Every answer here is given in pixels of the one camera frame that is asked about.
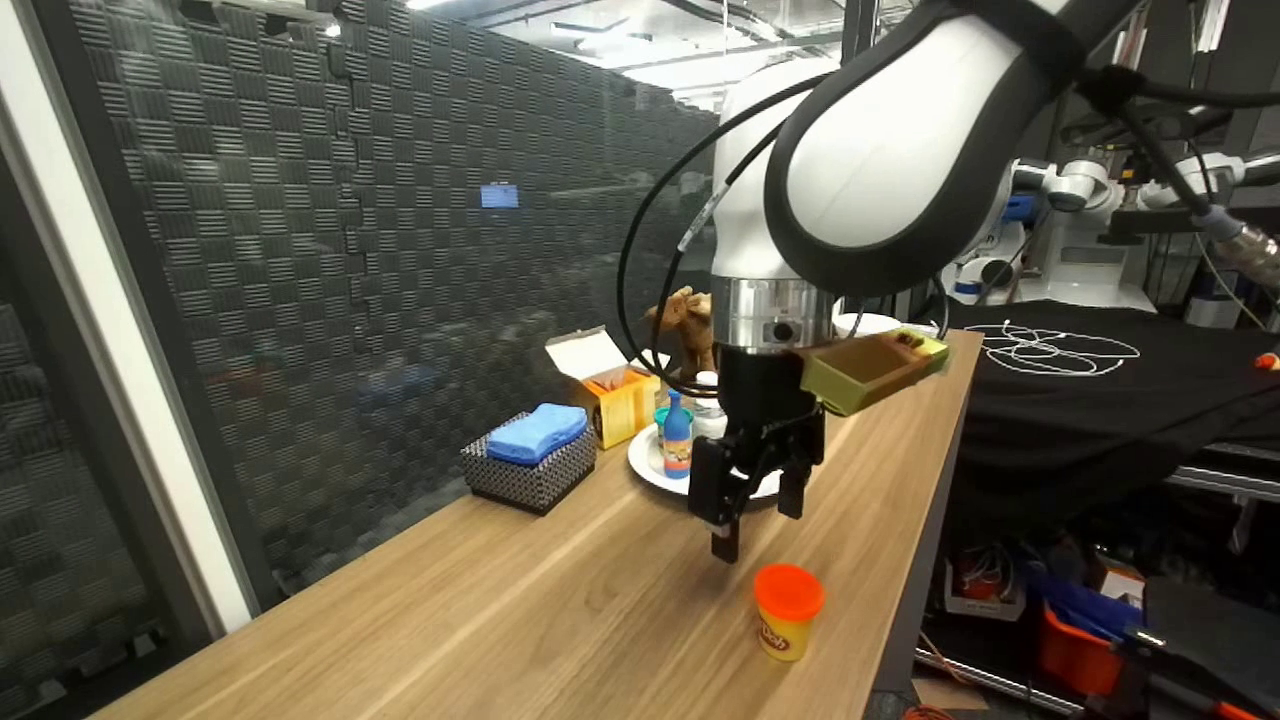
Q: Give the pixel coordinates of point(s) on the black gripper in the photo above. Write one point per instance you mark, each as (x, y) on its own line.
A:
(762, 403)

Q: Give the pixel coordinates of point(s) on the blue bottle colourful label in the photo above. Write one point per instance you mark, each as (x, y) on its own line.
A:
(677, 436)

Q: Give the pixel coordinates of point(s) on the yellow tub orange lid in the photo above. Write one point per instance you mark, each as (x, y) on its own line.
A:
(784, 613)

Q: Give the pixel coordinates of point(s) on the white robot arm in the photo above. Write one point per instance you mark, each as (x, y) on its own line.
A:
(882, 146)

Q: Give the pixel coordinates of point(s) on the white paper plate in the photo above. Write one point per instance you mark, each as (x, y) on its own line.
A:
(647, 461)

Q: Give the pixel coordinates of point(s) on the yellow open carton box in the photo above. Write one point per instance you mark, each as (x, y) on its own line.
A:
(609, 392)

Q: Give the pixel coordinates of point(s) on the brown plush moose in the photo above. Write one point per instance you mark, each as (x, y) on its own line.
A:
(681, 325)

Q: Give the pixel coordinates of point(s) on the grey woven basket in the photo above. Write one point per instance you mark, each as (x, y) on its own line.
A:
(527, 486)

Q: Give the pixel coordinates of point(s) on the blue sponge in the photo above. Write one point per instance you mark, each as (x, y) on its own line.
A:
(536, 432)

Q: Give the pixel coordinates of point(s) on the red storage bin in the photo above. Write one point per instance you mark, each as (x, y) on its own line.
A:
(1076, 653)

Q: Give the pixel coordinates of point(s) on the black cloth covered table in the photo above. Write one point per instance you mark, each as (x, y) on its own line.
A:
(1135, 404)

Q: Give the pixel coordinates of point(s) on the small orange object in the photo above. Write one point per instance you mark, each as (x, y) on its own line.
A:
(1264, 360)

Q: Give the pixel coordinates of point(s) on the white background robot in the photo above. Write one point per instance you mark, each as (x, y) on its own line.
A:
(1181, 182)

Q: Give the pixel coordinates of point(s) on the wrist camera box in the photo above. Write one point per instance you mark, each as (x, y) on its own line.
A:
(874, 369)

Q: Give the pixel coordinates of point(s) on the small blue wall sign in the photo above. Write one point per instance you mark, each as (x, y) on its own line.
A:
(496, 199)

